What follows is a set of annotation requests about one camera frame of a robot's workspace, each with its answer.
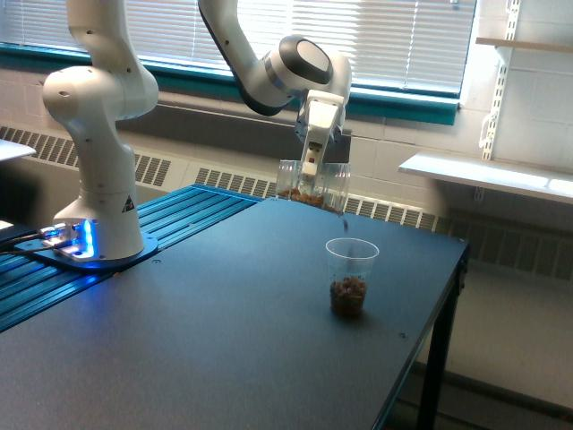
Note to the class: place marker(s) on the blue aluminium rail frame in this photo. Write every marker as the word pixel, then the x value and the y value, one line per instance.
pixel 32 283

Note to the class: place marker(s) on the wooden upper wall shelf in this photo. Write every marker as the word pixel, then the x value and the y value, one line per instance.
pixel 524 45

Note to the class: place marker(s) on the clear plastic cup on table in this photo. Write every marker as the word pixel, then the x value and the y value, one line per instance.
pixel 350 262

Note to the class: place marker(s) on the clear cup with brown pellets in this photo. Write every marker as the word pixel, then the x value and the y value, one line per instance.
pixel 327 190

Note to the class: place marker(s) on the baseboard radiator heater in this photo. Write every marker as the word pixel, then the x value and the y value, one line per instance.
pixel 51 178

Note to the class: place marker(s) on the white window blinds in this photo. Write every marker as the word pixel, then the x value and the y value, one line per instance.
pixel 406 46

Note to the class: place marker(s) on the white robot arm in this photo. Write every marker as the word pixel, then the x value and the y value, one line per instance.
pixel 102 224

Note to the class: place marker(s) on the black table leg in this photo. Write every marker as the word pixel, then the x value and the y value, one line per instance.
pixel 438 352

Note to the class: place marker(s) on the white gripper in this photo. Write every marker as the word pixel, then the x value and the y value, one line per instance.
pixel 320 120

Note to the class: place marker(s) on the white shelf bracket rail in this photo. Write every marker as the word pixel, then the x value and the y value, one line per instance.
pixel 503 49

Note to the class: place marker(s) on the white desk corner at left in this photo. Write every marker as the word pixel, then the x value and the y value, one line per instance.
pixel 12 150

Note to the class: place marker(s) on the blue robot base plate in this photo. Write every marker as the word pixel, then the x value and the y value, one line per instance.
pixel 51 257

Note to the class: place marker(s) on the white lower wall shelf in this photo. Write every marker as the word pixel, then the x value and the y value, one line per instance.
pixel 492 175

